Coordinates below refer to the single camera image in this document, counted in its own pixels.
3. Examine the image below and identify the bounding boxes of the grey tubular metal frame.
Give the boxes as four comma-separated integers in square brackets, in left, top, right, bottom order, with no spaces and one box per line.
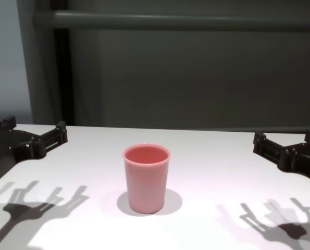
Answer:
[33,9,310,30]

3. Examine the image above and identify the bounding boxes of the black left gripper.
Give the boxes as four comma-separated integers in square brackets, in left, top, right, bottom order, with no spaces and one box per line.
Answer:
[0,116,68,184]

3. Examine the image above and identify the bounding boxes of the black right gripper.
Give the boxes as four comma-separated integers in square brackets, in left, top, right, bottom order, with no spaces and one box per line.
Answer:
[253,129,310,187]

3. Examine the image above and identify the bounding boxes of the pink plastic cup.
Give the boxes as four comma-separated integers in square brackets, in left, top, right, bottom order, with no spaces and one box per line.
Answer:
[122,142,172,215]

